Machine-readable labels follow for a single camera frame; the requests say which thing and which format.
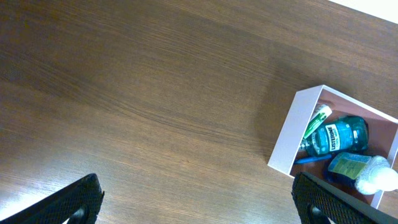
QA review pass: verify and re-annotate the white cardboard box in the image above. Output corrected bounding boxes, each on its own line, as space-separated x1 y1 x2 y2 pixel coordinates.
268 85 397 208

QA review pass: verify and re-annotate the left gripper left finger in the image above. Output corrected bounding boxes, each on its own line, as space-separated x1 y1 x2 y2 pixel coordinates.
1 174 104 224

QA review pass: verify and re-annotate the green white small carton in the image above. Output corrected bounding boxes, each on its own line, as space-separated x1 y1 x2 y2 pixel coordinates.
303 104 332 139

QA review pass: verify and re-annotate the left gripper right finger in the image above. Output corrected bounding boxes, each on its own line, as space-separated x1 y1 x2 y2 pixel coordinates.
292 172 397 224

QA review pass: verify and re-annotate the teal mouthwash bottle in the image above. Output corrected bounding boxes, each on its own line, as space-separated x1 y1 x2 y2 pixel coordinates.
298 116 369 157

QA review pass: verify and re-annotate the clear purple pump bottle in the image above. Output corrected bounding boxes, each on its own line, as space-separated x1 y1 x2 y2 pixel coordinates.
327 152 397 195

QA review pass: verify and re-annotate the blue disposable razor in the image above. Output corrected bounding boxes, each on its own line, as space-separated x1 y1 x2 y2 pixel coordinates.
294 154 332 164

